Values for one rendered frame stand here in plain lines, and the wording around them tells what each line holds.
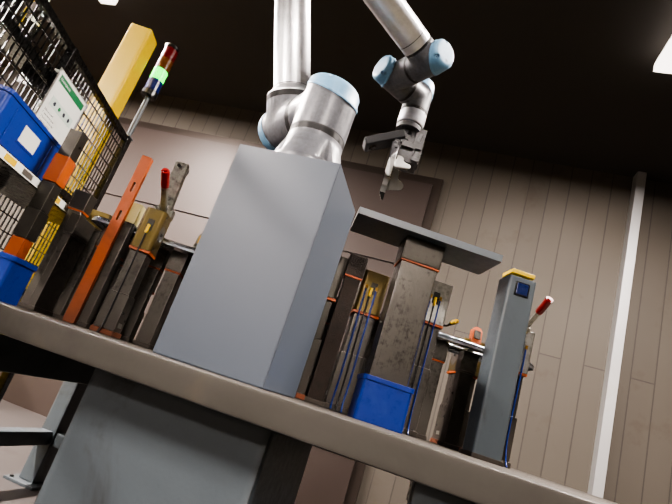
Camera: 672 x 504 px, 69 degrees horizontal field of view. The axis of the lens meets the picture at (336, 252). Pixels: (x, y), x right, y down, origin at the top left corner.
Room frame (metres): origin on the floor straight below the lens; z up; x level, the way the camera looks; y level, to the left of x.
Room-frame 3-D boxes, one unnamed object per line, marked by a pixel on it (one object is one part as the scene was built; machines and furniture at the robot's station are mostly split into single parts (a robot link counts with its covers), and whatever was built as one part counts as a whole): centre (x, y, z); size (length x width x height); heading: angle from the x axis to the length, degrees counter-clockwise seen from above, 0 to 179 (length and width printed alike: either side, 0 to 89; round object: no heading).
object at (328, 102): (0.90, 0.11, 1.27); 0.13 x 0.12 x 0.14; 34
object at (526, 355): (1.33, -0.56, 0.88); 0.12 x 0.07 x 0.36; 2
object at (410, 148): (1.19, -0.09, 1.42); 0.09 x 0.08 x 0.12; 86
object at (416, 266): (1.16, -0.20, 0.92); 0.10 x 0.08 x 0.45; 92
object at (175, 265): (1.48, 0.44, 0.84); 0.12 x 0.05 x 0.29; 2
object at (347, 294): (1.28, -0.06, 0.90); 0.05 x 0.05 x 0.40; 2
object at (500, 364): (1.17, -0.46, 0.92); 0.08 x 0.08 x 0.44; 2
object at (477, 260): (1.16, -0.20, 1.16); 0.37 x 0.14 x 0.02; 92
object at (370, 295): (1.32, -0.13, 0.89); 0.12 x 0.08 x 0.38; 2
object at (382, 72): (1.12, -0.01, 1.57); 0.11 x 0.11 x 0.08; 34
